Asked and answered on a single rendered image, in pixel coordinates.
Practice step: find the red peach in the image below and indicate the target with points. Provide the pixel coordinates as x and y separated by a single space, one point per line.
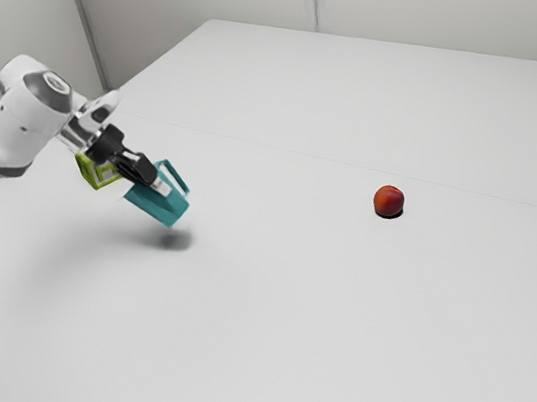
389 200

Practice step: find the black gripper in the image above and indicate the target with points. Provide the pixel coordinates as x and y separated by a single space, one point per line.
107 142

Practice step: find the lime green cube block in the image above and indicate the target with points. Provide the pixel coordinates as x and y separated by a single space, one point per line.
98 173

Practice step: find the teal faceted mug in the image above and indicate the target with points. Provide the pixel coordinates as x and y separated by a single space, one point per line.
159 202

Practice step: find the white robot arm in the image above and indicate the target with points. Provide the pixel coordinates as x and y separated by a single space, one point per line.
12 122

